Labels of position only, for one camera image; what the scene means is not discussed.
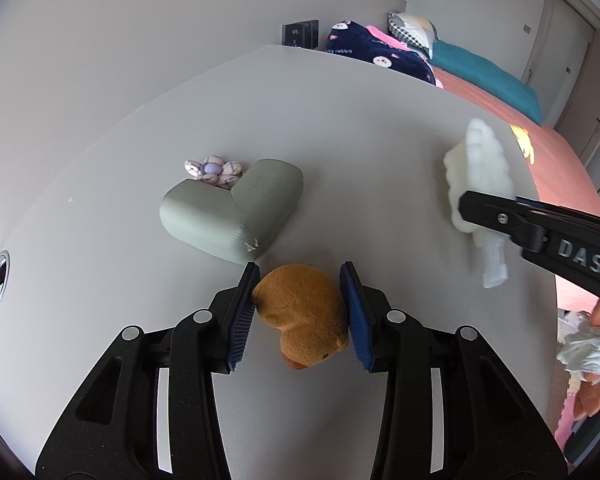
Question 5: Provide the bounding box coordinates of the brown bear plush toy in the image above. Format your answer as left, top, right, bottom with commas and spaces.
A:
251, 263, 349, 370

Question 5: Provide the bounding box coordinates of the bed with pink sheet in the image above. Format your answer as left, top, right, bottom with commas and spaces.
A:
434, 68, 600, 313

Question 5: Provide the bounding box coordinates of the yellow chick plush toy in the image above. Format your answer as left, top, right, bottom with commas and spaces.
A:
509, 125, 535, 166

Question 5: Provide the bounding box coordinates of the baby doll on floor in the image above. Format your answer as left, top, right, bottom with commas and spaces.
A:
555, 299, 600, 424

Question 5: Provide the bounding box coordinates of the grey green corner cushion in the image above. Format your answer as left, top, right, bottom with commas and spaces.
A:
159, 158, 304, 264

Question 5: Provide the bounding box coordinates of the teal long pillow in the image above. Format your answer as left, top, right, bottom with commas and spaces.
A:
430, 40, 544, 126

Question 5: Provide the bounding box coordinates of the small fabric flower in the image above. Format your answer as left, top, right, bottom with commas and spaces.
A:
184, 155, 244, 190

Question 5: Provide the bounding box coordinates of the grey patterned pillow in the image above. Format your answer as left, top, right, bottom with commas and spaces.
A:
387, 13, 439, 58

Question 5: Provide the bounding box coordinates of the beige desk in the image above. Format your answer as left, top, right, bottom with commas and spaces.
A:
0, 47, 556, 465

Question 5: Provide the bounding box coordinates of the navy patterned blanket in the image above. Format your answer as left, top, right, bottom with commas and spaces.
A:
325, 21, 437, 86

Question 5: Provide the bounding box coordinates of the white door with handle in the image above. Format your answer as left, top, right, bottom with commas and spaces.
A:
521, 0, 600, 162

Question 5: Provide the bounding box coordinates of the black wall socket panel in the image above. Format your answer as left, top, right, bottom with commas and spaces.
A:
282, 20, 320, 50

